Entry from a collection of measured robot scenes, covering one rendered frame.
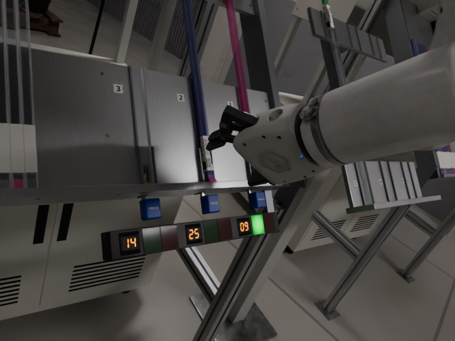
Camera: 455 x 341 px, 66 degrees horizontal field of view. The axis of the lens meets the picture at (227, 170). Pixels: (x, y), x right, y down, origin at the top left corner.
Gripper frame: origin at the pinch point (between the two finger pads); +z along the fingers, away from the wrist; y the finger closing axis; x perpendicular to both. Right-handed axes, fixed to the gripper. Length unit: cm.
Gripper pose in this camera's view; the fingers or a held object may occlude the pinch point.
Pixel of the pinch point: (235, 159)
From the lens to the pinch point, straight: 53.7
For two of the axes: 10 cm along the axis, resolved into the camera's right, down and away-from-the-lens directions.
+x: 3.7, -7.9, 4.8
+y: 6.9, 5.8, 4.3
